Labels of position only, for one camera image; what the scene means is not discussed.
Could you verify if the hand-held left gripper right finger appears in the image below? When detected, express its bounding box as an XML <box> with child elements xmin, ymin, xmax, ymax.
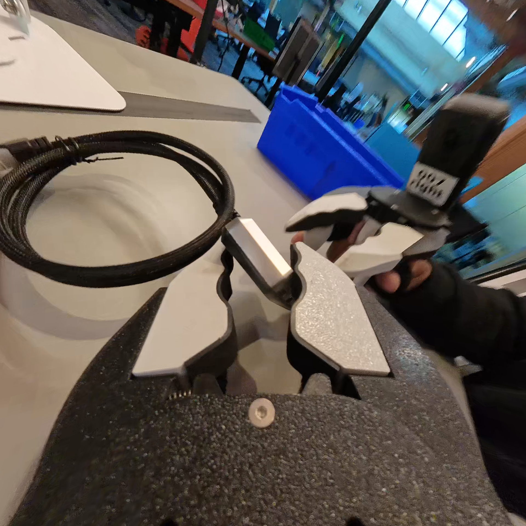
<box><xmin>286</xmin><ymin>242</ymin><xmax>391</xmax><ymax>383</ymax></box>

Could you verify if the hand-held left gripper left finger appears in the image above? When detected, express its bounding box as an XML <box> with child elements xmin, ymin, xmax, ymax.
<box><xmin>131</xmin><ymin>248</ymin><xmax>239</xmax><ymax>381</ymax></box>

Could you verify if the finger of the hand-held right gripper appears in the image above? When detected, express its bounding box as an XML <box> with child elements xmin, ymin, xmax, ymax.
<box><xmin>286</xmin><ymin>192</ymin><xmax>370</xmax><ymax>233</ymax></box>
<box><xmin>305</xmin><ymin>224</ymin><xmax>334</xmax><ymax>252</ymax></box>

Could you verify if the black braided usb cable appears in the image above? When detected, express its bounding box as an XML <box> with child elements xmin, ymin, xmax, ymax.
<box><xmin>0</xmin><ymin>131</ymin><xmax>297</xmax><ymax>310</ymax></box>

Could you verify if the person's right forearm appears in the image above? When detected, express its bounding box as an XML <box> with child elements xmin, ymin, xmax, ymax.
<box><xmin>411</xmin><ymin>263</ymin><xmax>526</xmax><ymax>370</ymax></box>

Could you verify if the person's right hand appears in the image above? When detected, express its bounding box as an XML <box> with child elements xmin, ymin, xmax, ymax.
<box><xmin>291</xmin><ymin>231</ymin><xmax>437</xmax><ymax>296</ymax></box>

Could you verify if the blue plastic bin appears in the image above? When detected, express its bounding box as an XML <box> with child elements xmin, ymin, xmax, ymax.
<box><xmin>257</xmin><ymin>82</ymin><xmax>406</xmax><ymax>201</ymax></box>

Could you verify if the black metal pole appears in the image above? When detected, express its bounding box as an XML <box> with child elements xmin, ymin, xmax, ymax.
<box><xmin>316</xmin><ymin>0</ymin><xmax>392</xmax><ymax>100</ymax></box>

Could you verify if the black monitor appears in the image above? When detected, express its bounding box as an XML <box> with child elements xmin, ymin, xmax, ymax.
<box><xmin>272</xmin><ymin>17</ymin><xmax>322</xmax><ymax>85</ymax></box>

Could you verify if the wooden table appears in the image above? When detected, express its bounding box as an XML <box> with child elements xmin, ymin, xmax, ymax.
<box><xmin>164</xmin><ymin>0</ymin><xmax>285</xmax><ymax>63</ymax></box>

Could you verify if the person's black clothing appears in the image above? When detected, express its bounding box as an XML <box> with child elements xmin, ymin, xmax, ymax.
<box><xmin>462</xmin><ymin>362</ymin><xmax>526</xmax><ymax>519</ymax></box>

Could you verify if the red floor object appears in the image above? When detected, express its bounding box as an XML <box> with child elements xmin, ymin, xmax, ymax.
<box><xmin>138</xmin><ymin>16</ymin><xmax>206</xmax><ymax>58</ymax></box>

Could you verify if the white monitor stand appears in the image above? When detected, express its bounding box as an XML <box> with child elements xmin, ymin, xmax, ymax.
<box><xmin>0</xmin><ymin>0</ymin><xmax>127</xmax><ymax>113</ymax></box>

